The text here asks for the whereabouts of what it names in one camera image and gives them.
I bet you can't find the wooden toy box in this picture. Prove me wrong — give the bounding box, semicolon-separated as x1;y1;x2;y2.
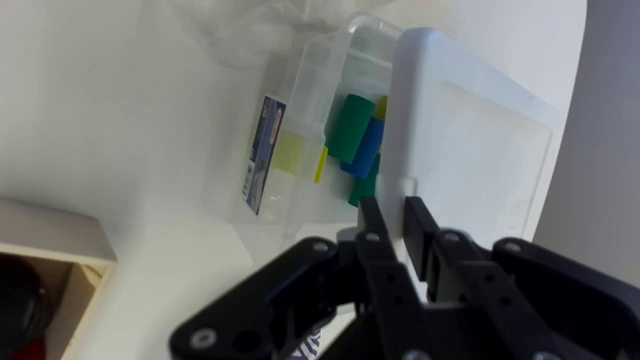
0;196;120;360

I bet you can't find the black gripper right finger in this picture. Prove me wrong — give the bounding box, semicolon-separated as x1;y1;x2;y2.
402;196;640;360

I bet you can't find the small green toy cylinder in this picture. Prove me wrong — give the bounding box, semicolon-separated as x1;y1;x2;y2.
347;153;383;209

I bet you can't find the clear plastic bag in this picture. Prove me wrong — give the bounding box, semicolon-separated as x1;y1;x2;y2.
169;0;462;70

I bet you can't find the blue patterned white packet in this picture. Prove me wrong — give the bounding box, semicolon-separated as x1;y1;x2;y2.
293;319;345;360

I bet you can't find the white lunchbox lid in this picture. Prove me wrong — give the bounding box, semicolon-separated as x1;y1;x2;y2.
375;26;569;255

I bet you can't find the blue toy cylinder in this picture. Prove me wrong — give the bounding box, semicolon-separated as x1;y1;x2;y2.
343;116;388;182

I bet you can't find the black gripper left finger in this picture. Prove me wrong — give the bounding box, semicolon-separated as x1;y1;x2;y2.
169;196;429;360

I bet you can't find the yellow toy stick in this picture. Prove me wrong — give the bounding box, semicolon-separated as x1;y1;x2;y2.
313;145;332;186

